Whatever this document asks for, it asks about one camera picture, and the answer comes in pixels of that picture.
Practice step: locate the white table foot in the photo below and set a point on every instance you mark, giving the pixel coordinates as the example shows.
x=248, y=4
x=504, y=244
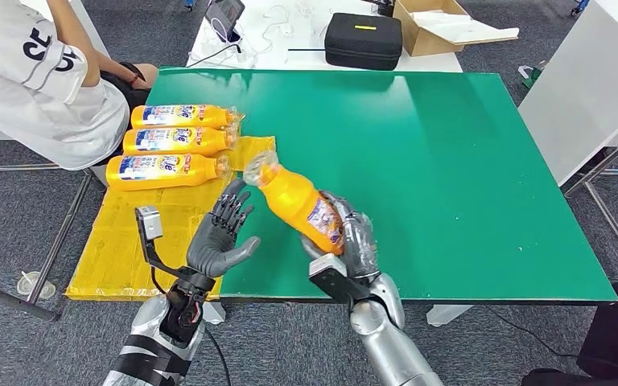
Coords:
x=447, y=315
x=217, y=315

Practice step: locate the white table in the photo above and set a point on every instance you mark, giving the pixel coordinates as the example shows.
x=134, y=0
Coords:
x=309, y=26

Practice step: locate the tablet on stand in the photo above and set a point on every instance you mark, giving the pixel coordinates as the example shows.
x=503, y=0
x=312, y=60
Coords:
x=225, y=16

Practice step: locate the yellow taped mat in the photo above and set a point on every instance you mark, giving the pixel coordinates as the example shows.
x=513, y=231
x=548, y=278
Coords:
x=128, y=240

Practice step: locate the person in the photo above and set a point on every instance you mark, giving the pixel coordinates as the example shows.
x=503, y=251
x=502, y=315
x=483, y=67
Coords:
x=32, y=122

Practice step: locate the cardboard box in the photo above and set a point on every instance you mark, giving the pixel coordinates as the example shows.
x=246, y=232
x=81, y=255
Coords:
x=423, y=42

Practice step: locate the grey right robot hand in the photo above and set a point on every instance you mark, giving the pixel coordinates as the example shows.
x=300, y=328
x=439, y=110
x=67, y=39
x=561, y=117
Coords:
x=359, y=245

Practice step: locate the metal chair frame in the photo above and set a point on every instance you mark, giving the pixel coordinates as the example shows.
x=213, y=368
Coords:
x=5, y=298

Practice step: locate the black tool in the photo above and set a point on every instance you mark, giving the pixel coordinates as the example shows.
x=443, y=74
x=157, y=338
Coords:
x=384, y=8

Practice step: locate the orange detergent bottle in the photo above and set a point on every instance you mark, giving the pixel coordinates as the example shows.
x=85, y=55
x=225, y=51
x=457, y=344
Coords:
x=175, y=141
x=293, y=202
x=181, y=116
x=154, y=171

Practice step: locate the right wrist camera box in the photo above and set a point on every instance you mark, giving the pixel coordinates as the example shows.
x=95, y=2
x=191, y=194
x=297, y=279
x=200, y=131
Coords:
x=335, y=282

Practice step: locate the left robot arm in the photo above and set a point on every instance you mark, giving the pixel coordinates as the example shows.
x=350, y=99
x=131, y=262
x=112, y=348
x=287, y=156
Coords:
x=149, y=330

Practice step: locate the small green object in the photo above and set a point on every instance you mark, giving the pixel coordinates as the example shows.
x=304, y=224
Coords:
x=530, y=79

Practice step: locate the person's right forearm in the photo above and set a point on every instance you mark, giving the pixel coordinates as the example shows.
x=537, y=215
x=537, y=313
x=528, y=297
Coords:
x=72, y=26

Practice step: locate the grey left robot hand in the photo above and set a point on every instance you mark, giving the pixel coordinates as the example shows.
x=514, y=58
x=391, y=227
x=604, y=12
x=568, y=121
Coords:
x=210, y=250

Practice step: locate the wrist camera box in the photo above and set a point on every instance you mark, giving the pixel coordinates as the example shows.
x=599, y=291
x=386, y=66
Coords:
x=152, y=226
x=335, y=282

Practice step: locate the person's left forearm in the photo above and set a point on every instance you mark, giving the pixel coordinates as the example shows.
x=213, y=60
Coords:
x=119, y=69

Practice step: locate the clear plastic cup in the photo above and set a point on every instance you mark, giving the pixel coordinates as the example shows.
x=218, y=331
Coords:
x=23, y=287

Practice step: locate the large white cabinet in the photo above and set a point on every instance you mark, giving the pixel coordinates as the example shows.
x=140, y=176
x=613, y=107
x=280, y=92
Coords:
x=581, y=80

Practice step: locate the metal table frame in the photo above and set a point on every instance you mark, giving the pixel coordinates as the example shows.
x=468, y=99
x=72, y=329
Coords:
x=615, y=153

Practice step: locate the white foam sheet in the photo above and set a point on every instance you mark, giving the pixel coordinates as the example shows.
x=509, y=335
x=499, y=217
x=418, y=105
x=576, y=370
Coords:
x=466, y=29

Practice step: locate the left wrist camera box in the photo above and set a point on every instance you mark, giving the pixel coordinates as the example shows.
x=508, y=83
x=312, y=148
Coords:
x=152, y=226

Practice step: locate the black carrying case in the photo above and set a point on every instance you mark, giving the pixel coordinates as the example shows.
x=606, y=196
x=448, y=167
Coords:
x=363, y=45

